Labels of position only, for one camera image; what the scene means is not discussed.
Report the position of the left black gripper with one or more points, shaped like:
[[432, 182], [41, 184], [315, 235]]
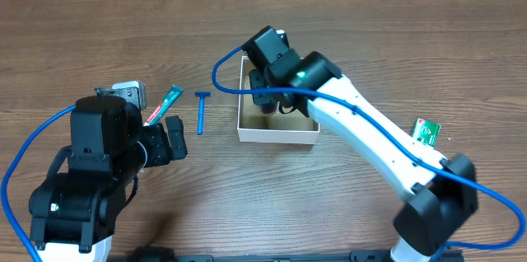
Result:
[[163, 143]]

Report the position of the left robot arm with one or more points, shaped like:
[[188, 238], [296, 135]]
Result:
[[74, 210]]

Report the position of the blue disposable razor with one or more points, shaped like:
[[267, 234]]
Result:
[[202, 95]]

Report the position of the clear hand wash bottle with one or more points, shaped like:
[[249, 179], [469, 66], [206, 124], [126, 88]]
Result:
[[269, 108]]

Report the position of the white cardboard box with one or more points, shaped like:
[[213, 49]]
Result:
[[254, 126]]

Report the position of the green toothpaste tube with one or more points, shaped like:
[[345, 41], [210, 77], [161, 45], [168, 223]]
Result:
[[171, 96]]

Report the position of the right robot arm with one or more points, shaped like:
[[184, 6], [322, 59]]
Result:
[[434, 206]]

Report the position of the green Dettol soap bar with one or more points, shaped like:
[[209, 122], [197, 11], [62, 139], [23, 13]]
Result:
[[426, 132]]

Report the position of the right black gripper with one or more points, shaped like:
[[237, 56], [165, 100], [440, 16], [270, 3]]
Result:
[[260, 85]]

